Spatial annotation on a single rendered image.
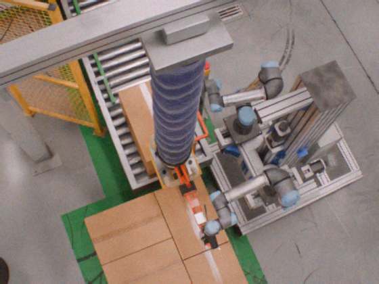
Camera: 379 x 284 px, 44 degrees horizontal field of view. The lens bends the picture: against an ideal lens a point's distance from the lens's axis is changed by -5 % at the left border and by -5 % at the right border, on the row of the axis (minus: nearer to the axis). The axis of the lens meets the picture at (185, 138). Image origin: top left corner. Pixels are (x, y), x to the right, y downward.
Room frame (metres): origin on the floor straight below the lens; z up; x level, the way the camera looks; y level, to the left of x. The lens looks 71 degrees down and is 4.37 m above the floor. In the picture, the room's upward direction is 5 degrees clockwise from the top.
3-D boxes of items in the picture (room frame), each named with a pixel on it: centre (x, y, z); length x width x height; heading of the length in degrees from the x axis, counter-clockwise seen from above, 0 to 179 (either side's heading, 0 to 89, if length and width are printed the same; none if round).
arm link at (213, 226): (0.43, -0.20, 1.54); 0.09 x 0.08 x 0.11; 119
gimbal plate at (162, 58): (0.94, 0.06, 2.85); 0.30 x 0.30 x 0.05; 28
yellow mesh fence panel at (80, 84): (1.53, 1.18, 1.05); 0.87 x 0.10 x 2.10; 80
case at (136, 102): (1.30, 0.23, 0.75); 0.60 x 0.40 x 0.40; 28
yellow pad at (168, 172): (0.90, 0.15, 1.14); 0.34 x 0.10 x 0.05; 27
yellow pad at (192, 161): (0.98, -0.02, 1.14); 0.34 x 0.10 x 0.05; 27
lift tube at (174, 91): (0.94, 0.06, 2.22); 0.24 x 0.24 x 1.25
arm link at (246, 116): (1.27, -0.41, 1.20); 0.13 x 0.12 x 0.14; 14
